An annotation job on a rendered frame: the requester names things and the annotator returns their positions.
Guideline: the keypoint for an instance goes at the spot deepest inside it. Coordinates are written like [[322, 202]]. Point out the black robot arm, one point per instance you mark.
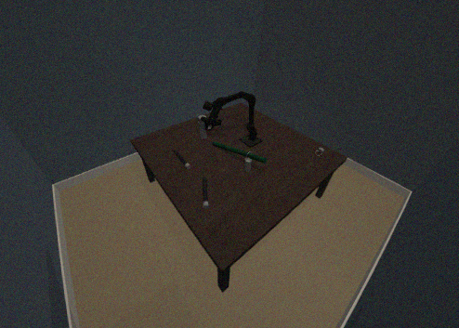
[[219, 102]]

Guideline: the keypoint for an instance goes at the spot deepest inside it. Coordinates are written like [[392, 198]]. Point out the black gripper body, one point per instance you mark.
[[209, 118]]

